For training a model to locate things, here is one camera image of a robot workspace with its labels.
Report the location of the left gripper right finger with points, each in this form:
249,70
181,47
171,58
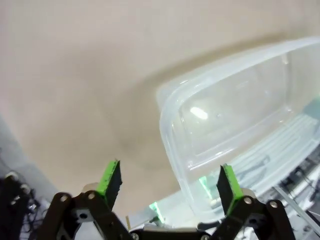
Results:
228,185

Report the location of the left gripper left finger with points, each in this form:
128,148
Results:
111,180

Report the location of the large clear plastic container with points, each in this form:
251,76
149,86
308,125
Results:
225,105

